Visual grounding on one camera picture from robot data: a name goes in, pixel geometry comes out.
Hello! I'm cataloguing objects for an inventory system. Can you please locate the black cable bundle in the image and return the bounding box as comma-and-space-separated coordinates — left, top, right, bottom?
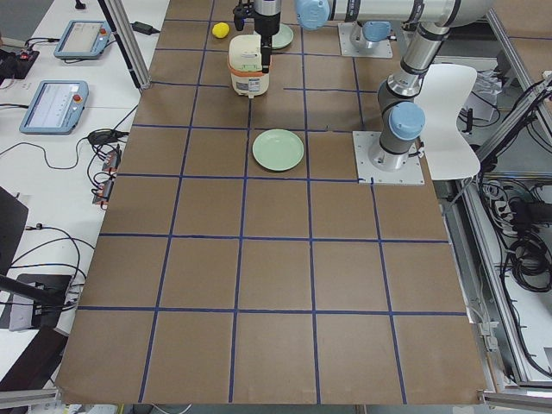
478, 172, 552, 311

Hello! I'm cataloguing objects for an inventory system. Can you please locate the green plate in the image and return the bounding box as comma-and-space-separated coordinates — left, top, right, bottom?
252, 129, 304, 172
272, 23, 294, 50

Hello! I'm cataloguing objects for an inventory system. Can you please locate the white plastic chair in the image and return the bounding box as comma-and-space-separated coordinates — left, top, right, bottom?
415, 64, 480, 180

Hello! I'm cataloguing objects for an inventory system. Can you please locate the green plate near centre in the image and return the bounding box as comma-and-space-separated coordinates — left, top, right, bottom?
252, 129, 304, 172

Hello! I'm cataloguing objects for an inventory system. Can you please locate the cream rice cooker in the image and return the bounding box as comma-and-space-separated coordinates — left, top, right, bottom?
228, 34, 269, 99

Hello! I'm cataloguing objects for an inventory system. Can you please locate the aluminium frame post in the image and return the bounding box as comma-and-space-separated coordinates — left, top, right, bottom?
98, 0, 151, 91

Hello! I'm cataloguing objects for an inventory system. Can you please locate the blue teach pendant near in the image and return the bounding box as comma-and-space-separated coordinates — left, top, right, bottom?
19, 80, 89, 135

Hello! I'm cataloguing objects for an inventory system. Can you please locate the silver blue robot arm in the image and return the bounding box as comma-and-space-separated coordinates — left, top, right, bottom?
294, 1, 493, 172

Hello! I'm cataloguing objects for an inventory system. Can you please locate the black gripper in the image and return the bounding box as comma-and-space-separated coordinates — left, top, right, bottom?
253, 0, 281, 73

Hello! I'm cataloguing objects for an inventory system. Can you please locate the green plate far side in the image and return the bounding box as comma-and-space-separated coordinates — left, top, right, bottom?
272, 23, 294, 50

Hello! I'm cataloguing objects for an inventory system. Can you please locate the black power adapter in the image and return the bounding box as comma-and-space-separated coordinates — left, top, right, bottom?
131, 22, 160, 35

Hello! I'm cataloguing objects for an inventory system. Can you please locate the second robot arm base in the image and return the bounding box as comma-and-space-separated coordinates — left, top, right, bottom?
349, 21, 391, 50

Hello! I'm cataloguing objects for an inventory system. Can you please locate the blue teach pendant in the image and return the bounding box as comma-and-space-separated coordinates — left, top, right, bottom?
19, 80, 89, 135
53, 20, 111, 60

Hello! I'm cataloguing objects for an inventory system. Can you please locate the yellow lemon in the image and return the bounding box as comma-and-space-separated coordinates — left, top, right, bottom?
211, 22, 230, 39

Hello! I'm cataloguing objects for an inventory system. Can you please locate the blue teach pendant far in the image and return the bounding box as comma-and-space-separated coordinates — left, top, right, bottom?
53, 20, 111, 60

